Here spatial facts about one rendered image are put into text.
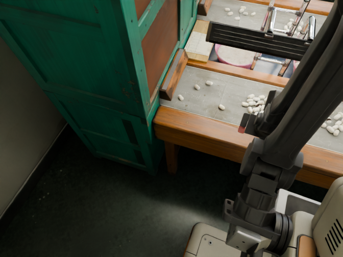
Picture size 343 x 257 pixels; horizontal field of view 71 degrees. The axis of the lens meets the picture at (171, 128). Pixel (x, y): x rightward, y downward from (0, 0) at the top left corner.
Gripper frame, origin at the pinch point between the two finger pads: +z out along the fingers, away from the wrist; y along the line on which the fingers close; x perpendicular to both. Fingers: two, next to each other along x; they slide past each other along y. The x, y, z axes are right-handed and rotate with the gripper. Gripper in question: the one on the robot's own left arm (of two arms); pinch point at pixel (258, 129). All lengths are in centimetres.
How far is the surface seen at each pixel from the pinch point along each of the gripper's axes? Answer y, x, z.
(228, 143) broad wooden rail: 7.6, 7.3, 22.7
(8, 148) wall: 130, 52, 36
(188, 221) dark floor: 14, 65, 79
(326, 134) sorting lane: -34.0, -11.4, 34.6
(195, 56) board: 39, -33, 41
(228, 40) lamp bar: 21.2, -32.3, 8.3
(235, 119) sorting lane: 7.9, -5.2, 31.4
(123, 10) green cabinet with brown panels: 45, -15, -34
